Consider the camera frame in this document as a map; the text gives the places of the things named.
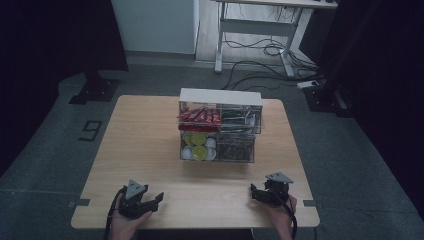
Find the dark curtain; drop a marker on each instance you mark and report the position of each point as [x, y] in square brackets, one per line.
[383, 83]
[50, 50]

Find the person's left hand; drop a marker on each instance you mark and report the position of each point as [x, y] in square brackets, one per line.
[126, 226]

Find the row of red packets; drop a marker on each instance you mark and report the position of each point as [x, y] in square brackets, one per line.
[200, 117]

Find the green-lidded capsule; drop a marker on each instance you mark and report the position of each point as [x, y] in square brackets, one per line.
[187, 137]
[198, 138]
[199, 153]

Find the white-topped clear drawer organizer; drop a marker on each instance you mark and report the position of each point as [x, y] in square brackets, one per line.
[220, 96]

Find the white cabinet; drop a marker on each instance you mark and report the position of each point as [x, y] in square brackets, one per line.
[156, 25]

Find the pile of dark square packets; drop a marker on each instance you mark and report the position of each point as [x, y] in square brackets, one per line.
[235, 148]

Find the white capsule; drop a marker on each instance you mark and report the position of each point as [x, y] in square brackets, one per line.
[210, 143]
[186, 153]
[211, 154]

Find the pile of dark stick packets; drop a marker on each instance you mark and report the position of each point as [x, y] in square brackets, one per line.
[238, 120]

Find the person's right hand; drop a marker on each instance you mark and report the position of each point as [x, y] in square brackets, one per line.
[280, 218]

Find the white power strip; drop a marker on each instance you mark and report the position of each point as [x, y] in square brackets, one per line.
[307, 84]

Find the black stand base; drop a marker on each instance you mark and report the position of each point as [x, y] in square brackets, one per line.
[325, 98]
[96, 90]

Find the clear plastic drawer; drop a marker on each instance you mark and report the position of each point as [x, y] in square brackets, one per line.
[259, 120]
[233, 159]

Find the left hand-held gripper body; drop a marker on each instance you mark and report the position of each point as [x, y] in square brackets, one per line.
[133, 203]

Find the white desk frame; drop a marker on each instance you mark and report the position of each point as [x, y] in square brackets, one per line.
[260, 26]

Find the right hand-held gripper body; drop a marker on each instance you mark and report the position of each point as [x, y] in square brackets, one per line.
[277, 191]

